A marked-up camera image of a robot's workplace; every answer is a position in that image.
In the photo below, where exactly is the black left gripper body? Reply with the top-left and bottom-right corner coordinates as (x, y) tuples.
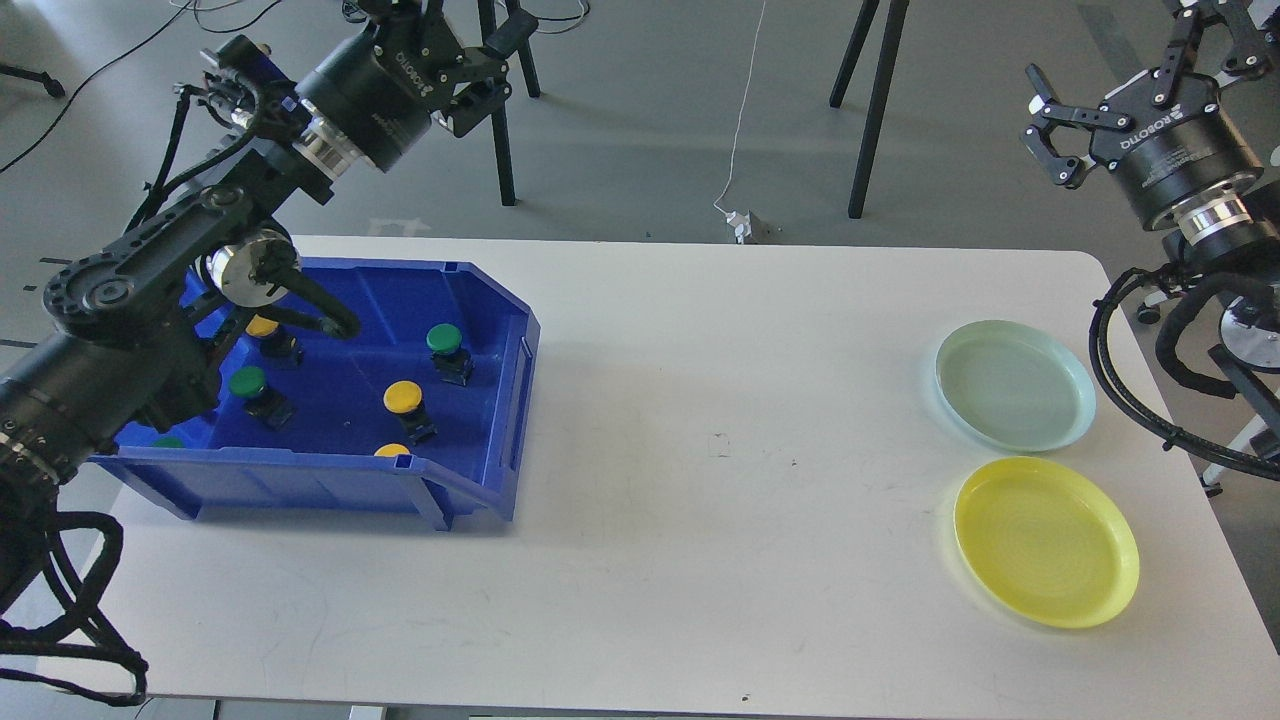
(298, 20), (465, 172)

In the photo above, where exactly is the light green plate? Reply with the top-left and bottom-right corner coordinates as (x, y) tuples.
(932, 319), (1097, 454)

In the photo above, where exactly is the yellow plate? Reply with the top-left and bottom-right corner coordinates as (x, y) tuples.
(952, 456), (1140, 630)

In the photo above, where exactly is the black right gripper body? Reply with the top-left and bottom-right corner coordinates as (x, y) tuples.
(1091, 76), (1263, 231)

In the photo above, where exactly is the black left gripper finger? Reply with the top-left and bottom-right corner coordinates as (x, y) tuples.
(440, 10), (538, 81)
(436, 79), (511, 138)

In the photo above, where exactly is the black tripod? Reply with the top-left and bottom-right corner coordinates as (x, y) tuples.
(476, 1), (541, 208)
(828, 1), (910, 220)

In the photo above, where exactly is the blue plastic bin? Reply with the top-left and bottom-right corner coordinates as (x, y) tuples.
(93, 259), (540, 530)

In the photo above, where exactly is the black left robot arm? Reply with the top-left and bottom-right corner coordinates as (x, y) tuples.
(1, 1), (539, 707)

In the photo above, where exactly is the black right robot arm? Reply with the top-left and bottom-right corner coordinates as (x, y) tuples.
(1023, 1), (1279, 480)

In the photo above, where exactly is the black tripod left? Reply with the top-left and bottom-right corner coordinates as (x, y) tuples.
(476, 1), (541, 208)

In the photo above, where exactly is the green button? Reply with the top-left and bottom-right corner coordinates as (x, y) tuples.
(425, 323), (474, 387)
(229, 365), (294, 430)

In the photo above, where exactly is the black tripod right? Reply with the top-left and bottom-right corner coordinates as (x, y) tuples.
(828, 1), (910, 220)

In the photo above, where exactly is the yellow button front edge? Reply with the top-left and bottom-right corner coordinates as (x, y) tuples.
(374, 443), (413, 457)

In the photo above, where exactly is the yellow button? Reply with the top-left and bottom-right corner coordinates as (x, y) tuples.
(381, 380), (438, 445)
(244, 315), (305, 369)

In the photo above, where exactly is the white cable with plug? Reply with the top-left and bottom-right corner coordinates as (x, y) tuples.
(712, 0), (769, 245)

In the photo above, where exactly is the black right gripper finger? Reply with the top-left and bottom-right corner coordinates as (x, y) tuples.
(1020, 64), (1137, 191)
(1148, 1), (1277, 106)

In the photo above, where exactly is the black floor cable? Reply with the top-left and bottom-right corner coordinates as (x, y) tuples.
(0, 0), (301, 176)

